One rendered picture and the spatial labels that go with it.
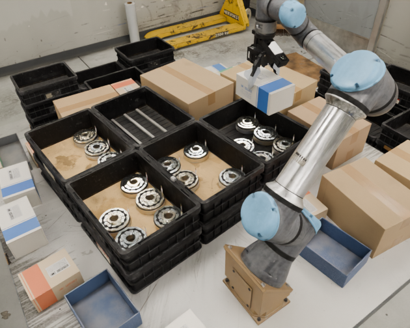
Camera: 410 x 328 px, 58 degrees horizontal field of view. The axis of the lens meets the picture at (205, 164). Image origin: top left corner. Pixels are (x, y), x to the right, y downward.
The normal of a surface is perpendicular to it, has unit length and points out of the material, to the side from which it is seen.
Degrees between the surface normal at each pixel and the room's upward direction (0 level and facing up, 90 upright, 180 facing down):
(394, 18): 90
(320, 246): 0
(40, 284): 0
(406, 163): 0
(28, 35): 90
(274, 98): 90
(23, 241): 90
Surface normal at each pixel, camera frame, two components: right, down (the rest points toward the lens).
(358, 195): -0.02, -0.76
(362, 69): -0.57, -0.40
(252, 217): -0.71, -0.18
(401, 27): -0.83, 0.38
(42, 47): 0.56, 0.53
